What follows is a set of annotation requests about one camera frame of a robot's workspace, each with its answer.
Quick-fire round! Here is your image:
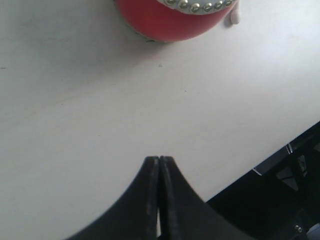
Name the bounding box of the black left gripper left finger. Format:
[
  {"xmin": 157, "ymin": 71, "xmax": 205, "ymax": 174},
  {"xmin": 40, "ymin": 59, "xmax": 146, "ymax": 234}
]
[{"xmin": 69, "ymin": 156, "xmax": 160, "ymax": 240}]

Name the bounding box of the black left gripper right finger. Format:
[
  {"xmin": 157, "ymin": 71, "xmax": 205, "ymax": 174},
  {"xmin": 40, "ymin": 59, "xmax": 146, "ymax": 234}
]
[{"xmin": 159, "ymin": 156, "xmax": 218, "ymax": 240}]

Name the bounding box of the wooden drumstick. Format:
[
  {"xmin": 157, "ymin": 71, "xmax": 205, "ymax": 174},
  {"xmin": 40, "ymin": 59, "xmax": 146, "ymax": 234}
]
[{"xmin": 230, "ymin": 4, "xmax": 241, "ymax": 25}]

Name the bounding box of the red small drum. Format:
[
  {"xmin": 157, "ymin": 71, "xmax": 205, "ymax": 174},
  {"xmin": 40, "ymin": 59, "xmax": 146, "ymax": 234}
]
[{"xmin": 114, "ymin": 0, "xmax": 240, "ymax": 42}]

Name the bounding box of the black table frame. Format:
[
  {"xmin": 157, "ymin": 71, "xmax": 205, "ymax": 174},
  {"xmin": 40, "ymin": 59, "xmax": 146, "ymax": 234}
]
[{"xmin": 208, "ymin": 124, "xmax": 320, "ymax": 240}]

